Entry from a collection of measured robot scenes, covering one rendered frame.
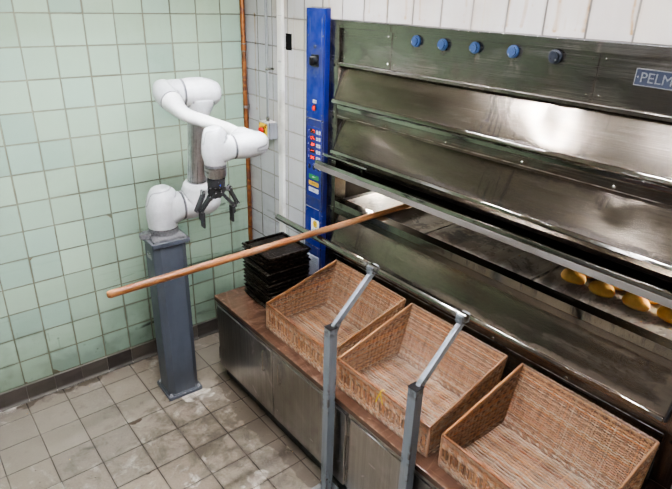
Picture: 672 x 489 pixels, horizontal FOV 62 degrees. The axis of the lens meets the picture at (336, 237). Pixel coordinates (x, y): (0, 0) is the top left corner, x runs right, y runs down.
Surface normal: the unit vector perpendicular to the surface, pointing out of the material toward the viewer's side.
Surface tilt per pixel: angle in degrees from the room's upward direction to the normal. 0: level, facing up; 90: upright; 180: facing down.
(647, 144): 69
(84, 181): 90
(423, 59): 90
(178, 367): 90
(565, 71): 90
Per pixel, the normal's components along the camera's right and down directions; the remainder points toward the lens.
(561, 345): -0.72, -0.10
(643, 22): -0.77, 0.23
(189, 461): 0.03, -0.92
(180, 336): 0.60, 0.33
